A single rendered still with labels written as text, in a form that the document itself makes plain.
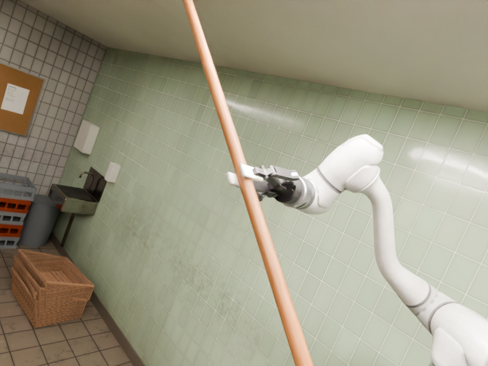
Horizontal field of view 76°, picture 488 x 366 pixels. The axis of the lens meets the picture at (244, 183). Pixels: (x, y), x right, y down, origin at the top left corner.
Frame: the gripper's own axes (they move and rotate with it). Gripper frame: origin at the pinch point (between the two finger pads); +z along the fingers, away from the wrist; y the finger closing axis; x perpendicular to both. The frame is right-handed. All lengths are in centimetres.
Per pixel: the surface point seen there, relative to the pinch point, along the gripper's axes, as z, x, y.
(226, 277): -119, 8, 114
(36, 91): -60, 285, 275
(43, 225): -93, 148, 348
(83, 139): -107, 226, 266
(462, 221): -121, -14, -29
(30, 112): -60, 269, 295
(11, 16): -18, 330, 226
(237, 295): -119, -7, 109
